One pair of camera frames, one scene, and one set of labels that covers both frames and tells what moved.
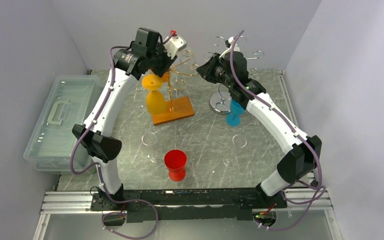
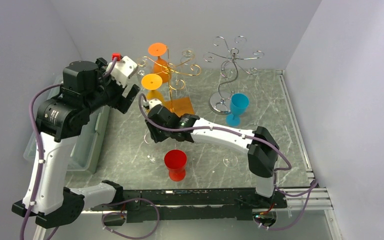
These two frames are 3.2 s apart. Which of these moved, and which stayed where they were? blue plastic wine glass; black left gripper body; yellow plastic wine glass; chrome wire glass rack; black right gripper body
Moved: black left gripper body; black right gripper body
Stayed: chrome wire glass rack; yellow plastic wine glass; blue plastic wine glass
